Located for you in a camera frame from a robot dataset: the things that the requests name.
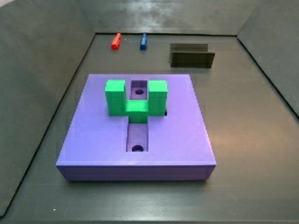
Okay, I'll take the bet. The purple base board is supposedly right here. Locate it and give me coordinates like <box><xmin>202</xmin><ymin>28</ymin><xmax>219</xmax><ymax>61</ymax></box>
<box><xmin>57</xmin><ymin>74</ymin><xmax>217</xmax><ymax>181</ymax></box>

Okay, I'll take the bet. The green U-shaped block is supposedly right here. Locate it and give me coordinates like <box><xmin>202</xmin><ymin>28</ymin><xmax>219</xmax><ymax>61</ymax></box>
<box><xmin>106</xmin><ymin>80</ymin><xmax>169</xmax><ymax>123</ymax></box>

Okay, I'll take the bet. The blue peg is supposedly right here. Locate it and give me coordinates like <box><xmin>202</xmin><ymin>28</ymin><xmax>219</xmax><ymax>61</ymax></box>
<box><xmin>141</xmin><ymin>33</ymin><xmax>147</xmax><ymax>50</ymax></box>

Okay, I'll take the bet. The red peg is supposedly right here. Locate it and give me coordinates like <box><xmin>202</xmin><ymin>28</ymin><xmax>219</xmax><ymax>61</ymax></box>
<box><xmin>111</xmin><ymin>33</ymin><xmax>122</xmax><ymax>50</ymax></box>

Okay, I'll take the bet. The black angled bracket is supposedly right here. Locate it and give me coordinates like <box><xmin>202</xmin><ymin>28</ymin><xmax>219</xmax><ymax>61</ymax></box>
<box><xmin>170</xmin><ymin>43</ymin><xmax>215</xmax><ymax>68</ymax></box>

